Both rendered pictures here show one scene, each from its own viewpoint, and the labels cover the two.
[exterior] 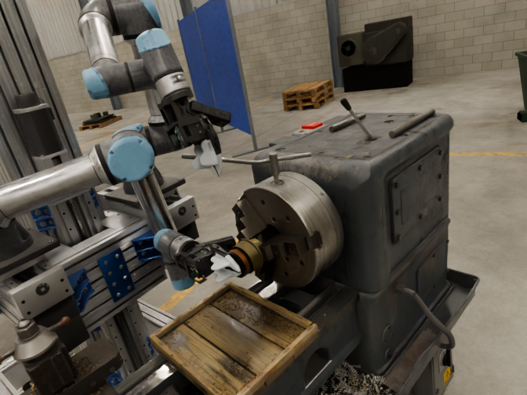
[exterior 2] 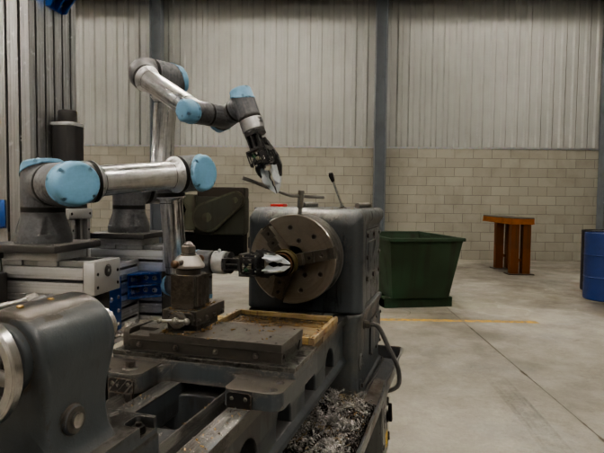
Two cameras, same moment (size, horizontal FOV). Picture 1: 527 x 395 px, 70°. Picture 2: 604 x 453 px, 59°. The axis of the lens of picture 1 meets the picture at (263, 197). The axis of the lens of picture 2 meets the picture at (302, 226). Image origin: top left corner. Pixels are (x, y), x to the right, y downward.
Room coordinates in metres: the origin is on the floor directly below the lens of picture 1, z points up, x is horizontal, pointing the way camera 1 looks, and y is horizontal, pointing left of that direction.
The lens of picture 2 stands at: (-0.64, 0.98, 1.29)
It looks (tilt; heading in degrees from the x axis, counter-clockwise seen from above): 3 degrees down; 327
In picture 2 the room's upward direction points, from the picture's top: 1 degrees clockwise
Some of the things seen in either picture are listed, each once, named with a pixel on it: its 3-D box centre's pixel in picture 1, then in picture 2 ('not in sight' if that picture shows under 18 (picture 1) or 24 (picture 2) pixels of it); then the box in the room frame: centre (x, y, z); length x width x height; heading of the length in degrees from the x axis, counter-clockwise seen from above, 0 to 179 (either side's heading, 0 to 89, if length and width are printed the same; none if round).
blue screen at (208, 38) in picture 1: (209, 73); not in sight; (7.79, 0.57, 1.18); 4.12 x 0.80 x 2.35; 17
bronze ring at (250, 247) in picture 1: (246, 256); (283, 262); (0.88, 0.07, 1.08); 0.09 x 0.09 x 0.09; 43
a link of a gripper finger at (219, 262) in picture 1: (222, 265); (274, 260); (0.83, 0.13, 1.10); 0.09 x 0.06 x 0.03; 40
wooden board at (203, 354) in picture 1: (231, 335); (271, 327); (0.81, 0.15, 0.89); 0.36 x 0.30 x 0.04; 40
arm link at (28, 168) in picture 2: not in sight; (44, 182); (1.02, 0.77, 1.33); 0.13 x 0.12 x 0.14; 17
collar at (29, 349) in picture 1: (32, 340); (188, 261); (0.62, 0.50, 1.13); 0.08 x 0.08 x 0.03
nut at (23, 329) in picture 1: (25, 327); (188, 248); (0.62, 0.50, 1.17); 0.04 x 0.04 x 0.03
